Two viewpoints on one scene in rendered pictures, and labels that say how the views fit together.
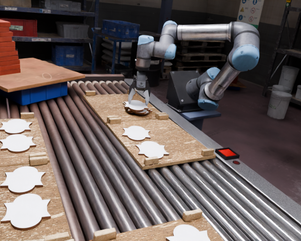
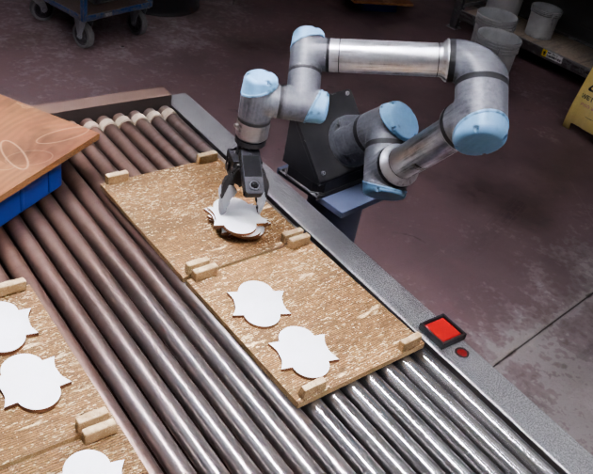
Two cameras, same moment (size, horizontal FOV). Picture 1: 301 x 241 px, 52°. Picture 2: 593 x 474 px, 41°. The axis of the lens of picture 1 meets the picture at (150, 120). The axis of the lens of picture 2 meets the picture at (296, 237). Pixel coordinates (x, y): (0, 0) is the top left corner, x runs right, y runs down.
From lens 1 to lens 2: 0.62 m
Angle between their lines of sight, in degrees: 18
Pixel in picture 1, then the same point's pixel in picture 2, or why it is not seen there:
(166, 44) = (307, 94)
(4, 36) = not seen: outside the picture
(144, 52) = (258, 115)
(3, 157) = (19, 428)
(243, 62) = (477, 143)
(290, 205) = (568, 449)
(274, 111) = not seen: hidden behind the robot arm
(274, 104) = not seen: hidden behind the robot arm
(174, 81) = (302, 127)
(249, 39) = (490, 95)
